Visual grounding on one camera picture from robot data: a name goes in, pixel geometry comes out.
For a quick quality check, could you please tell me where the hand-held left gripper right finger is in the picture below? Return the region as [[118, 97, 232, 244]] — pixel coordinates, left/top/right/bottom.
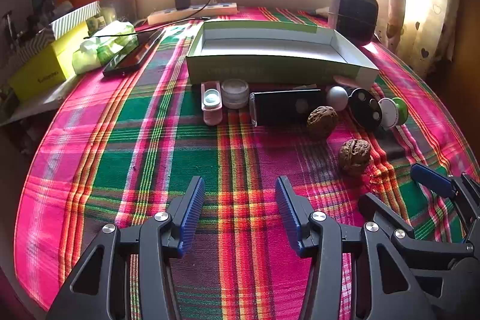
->
[[275, 175, 437, 320]]

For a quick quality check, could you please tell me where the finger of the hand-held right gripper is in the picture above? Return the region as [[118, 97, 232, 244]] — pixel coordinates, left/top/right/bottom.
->
[[359, 193, 475, 261], [410, 163, 480, 242]]

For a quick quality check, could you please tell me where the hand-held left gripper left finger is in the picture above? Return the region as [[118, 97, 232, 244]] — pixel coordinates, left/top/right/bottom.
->
[[45, 175, 206, 320]]

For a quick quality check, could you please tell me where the brown walnut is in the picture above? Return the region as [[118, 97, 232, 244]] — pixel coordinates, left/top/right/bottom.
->
[[338, 139, 372, 176], [307, 106, 338, 139]]

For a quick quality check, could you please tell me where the green white spool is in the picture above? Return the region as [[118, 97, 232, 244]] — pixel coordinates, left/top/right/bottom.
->
[[377, 97, 409, 129]]

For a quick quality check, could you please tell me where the black oval disc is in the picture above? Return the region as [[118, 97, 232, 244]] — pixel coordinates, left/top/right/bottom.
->
[[348, 88, 383, 131]]

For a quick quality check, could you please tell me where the pink carabiner clip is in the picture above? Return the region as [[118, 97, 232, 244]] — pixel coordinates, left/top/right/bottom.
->
[[200, 81, 223, 126]]

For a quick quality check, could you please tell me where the black rectangular device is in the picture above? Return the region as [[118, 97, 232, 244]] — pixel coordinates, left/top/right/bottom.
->
[[249, 88, 327, 127]]

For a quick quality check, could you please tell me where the white mushroom knob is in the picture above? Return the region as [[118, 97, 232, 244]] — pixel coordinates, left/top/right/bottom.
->
[[325, 85, 349, 112]]

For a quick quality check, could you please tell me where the green white cardboard box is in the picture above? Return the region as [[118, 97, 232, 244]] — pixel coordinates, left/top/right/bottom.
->
[[185, 20, 380, 90]]

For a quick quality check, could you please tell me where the plaid tablecloth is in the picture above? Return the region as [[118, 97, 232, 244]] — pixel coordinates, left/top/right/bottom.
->
[[15, 7, 480, 320]]

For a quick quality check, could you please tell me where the black smartphone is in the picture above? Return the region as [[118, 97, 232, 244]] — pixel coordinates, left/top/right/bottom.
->
[[102, 29, 166, 78]]

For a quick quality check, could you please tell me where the beige heart-print curtain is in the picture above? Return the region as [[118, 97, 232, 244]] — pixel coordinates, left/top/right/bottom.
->
[[375, 0, 462, 77]]

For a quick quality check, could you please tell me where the small desk fan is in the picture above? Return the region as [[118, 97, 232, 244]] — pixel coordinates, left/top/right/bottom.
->
[[328, 0, 379, 47]]

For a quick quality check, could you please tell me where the white shelf board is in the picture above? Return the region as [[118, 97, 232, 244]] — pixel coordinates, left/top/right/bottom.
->
[[0, 78, 79, 126]]

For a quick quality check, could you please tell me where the green tissue pack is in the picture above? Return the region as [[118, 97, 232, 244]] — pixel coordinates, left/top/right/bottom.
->
[[71, 22, 139, 75]]

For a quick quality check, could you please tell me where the white power strip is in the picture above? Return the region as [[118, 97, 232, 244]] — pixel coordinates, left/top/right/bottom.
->
[[147, 2, 239, 25]]

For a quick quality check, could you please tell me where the yellow-green box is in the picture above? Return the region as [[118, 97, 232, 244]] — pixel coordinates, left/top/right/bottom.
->
[[8, 22, 91, 103]]

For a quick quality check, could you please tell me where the clear plastic container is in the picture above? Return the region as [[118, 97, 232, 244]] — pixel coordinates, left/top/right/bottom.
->
[[99, 0, 140, 24]]

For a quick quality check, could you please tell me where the striped box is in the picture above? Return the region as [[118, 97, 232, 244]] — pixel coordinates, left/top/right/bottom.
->
[[11, 1, 102, 62]]

